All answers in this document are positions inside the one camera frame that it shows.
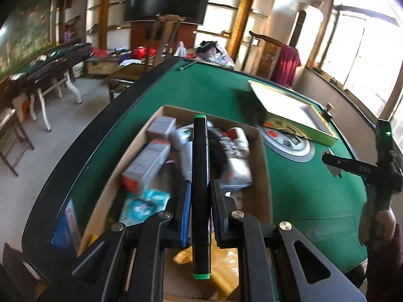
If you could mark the white carton red end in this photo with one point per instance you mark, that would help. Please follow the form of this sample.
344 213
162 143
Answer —
148 163

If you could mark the cardboard box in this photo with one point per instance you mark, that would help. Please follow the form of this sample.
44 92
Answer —
252 201

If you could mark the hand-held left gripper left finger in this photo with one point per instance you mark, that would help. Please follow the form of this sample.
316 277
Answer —
188 214

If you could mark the white plastic bag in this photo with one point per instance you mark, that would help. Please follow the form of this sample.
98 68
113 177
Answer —
180 50

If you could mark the window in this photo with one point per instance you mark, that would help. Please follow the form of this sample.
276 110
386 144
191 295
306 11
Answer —
362 47

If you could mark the person's right hand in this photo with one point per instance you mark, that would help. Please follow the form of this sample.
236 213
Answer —
384 223

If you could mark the gold foil packet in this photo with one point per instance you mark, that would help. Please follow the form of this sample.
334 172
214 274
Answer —
223 267

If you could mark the low wooden table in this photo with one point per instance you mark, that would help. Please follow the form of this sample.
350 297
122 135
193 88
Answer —
104 67

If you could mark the black silver snack packet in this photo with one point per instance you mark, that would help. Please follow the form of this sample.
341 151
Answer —
236 171

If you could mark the black marker green ends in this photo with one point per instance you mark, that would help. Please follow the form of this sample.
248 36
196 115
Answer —
201 163

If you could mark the teal cartoon tissue pack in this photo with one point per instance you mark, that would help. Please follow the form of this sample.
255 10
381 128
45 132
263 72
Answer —
141 206

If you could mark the white standing air conditioner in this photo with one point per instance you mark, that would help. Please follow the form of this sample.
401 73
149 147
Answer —
313 28

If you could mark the large white medicine bottle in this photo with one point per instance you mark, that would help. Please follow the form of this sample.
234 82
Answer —
184 144

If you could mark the person's right forearm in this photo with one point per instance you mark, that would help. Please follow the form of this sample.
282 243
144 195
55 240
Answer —
387 267

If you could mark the dark green bar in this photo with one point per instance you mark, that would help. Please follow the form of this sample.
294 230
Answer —
187 66

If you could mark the small white red-label bottle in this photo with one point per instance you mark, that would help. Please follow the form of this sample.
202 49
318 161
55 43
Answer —
239 138

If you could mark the green folding game table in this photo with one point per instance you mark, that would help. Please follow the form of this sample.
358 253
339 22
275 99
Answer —
53 59

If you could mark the gold box white inside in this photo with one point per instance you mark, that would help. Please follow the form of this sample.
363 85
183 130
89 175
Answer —
289 107

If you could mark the blue printed card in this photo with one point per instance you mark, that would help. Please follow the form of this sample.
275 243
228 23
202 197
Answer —
67 226

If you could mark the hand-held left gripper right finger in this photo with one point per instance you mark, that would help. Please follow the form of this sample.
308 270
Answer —
218 207

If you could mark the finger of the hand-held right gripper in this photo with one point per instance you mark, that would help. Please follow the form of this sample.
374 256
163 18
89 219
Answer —
349 165

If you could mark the black television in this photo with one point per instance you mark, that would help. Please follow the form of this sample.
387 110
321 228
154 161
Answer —
167 1

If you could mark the dark wooden chair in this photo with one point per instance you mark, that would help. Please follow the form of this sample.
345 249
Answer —
167 22

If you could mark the wooden chair with cloth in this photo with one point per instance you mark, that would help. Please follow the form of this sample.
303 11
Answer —
264 56

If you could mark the dark red cloth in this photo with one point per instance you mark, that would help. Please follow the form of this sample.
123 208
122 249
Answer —
286 66

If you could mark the metal stool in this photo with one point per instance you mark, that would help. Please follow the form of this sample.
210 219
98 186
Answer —
9 119

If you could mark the pink grey card box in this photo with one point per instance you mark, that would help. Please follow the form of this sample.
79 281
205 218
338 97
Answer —
160 127

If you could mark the floral bag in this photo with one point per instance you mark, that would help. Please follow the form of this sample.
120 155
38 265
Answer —
217 55

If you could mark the large wall painting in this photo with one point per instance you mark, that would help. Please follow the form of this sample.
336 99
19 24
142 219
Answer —
25 28

